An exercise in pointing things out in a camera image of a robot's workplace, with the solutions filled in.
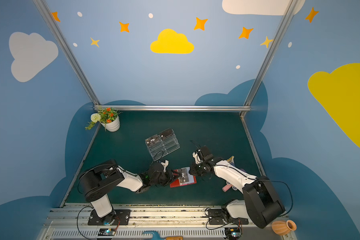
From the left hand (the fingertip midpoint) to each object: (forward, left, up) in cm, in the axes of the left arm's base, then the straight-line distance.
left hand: (183, 177), depth 85 cm
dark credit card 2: (+27, +12, +6) cm, 30 cm away
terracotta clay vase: (-24, -43, +8) cm, 50 cm away
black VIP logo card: (+21, +20, +6) cm, 30 cm away
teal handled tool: (-28, +12, -2) cm, 30 cm away
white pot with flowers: (+36, +52, +9) cm, 65 cm away
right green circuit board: (-25, -25, -4) cm, 36 cm away
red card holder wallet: (-2, +4, -1) cm, 5 cm away
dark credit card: (+2, 0, -3) cm, 4 cm away
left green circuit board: (-26, +36, -3) cm, 45 cm away
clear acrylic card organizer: (+22, +14, +1) cm, 26 cm away
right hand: (+4, -5, +1) cm, 7 cm away
